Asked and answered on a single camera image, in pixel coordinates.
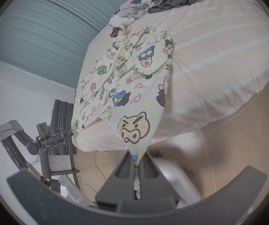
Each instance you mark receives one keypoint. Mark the white printed pyjama top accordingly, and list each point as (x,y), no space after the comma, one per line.
(129,78)

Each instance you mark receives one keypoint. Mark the pile of clothes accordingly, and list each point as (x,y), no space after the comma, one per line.
(129,12)

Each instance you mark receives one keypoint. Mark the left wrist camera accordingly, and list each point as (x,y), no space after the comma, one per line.
(42,128)

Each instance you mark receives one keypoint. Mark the bed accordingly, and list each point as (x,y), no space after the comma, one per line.
(218,67)

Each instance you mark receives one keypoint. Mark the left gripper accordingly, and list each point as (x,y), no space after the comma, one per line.
(56,140)

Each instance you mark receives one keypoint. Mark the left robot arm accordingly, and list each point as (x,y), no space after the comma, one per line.
(10,130)

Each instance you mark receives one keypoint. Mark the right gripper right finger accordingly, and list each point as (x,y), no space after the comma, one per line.
(155,189)

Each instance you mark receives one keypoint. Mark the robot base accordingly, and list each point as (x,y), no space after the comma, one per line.
(183,184)

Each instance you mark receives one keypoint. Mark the blue-green curtain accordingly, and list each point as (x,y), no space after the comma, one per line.
(31,43)
(90,1)

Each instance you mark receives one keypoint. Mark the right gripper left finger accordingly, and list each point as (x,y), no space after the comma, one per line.
(115,189)

